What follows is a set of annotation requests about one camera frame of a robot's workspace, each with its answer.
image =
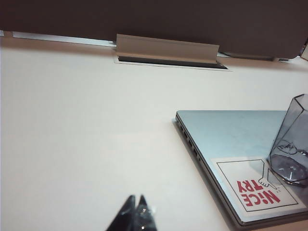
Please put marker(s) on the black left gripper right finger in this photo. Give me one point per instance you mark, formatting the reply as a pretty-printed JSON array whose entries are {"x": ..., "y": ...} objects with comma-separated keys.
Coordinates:
[{"x": 145, "y": 216}]

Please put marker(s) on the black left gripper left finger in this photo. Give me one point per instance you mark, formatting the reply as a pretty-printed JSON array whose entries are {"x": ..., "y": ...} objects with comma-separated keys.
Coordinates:
[{"x": 125, "y": 216}]

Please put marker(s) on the clear faceted water cup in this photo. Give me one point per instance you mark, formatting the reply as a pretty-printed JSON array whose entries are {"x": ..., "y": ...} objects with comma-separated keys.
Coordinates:
[{"x": 292, "y": 134}]

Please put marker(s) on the silver Dell laptop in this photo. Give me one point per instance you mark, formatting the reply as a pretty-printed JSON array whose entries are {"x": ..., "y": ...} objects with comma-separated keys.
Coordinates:
[{"x": 223, "y": 134}]

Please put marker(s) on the white Nice Try sticker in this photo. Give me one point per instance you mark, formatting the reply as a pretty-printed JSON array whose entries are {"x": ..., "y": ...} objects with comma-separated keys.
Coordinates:
[{"x": 231, "y": 178}]

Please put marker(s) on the grey-brown desk divider panel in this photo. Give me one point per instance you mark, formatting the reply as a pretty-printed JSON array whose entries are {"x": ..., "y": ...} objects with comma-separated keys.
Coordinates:
[{"x": 154, "y": 16}]

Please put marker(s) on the aluminium divider rail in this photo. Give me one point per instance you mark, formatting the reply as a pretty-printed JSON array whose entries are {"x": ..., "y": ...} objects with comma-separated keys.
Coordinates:
[{"x": 62, "y": 38}]

